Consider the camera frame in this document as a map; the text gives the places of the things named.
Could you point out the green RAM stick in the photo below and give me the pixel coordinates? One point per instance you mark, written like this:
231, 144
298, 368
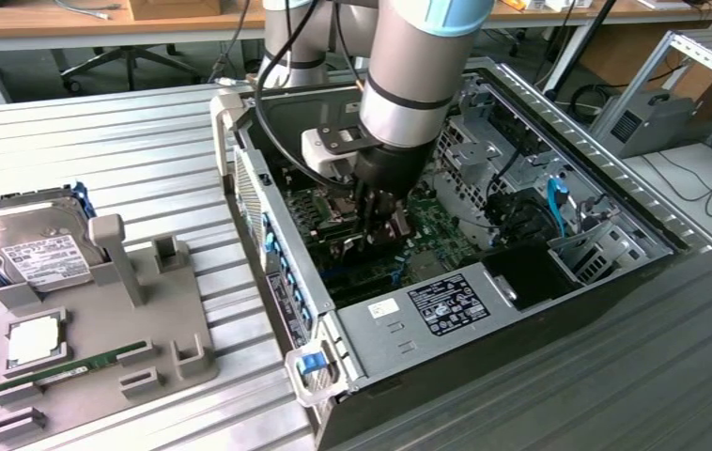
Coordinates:
99, 359

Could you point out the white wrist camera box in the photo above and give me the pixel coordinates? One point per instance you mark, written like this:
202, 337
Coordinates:
319, 155

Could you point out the silver CPU chip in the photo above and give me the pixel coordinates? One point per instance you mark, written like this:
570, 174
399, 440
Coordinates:
34, 343

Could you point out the long wooden desk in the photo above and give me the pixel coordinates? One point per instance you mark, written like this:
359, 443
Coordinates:
582, 14

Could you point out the silver hard disk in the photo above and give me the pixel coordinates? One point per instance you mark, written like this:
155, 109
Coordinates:
30, 253

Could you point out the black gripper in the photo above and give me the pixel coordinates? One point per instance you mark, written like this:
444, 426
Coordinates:
394, 169

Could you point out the silver perforated drive cage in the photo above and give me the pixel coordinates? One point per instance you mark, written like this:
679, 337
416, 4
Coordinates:
475, 155

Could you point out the grey parts rack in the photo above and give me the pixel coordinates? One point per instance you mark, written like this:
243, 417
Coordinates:
92, 329

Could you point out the brown cardboard box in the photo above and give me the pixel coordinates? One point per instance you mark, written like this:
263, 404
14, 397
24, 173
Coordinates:
174, 9

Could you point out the CPU socket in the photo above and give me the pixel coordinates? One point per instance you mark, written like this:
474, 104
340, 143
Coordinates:
339, 207

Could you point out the grey power supply unit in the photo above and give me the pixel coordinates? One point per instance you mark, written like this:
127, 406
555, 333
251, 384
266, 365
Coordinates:
382, 338

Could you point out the wooden desk with white legs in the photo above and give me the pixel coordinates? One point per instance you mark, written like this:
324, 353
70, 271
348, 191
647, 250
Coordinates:
48, 23

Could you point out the silver disk bay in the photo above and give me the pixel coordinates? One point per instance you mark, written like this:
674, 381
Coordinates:
600, 253

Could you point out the small black chair base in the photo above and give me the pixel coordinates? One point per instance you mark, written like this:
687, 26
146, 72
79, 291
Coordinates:
507, 40

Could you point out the black slanted pole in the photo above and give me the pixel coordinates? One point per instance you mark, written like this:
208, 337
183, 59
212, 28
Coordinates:
582, 42

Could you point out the square chipset heatsink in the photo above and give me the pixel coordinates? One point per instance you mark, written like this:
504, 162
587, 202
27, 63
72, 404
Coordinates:
430, 264

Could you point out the installed black RAM stick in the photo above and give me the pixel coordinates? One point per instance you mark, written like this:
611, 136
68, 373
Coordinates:
331, 232

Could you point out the open grey PC case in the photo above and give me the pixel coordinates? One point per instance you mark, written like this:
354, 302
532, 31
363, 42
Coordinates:
582, 376

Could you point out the black office chair base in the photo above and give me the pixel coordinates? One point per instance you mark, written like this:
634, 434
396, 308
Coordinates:
127, 61

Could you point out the aluminium frame table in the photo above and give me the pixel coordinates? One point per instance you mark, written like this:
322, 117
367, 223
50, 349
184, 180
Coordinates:
707, 47

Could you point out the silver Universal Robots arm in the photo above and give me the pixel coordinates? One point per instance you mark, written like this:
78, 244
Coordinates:
419, 70

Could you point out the brown wooden cabinet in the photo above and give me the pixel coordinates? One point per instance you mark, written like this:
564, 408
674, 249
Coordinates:
619, 56

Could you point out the green motherboard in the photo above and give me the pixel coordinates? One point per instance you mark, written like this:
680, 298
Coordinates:
444, 216

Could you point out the blue case release latch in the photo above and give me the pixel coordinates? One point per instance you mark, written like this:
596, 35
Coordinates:
311, 364

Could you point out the grey computer tower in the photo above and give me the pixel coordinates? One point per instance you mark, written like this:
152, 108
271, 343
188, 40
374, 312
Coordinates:
656, 127

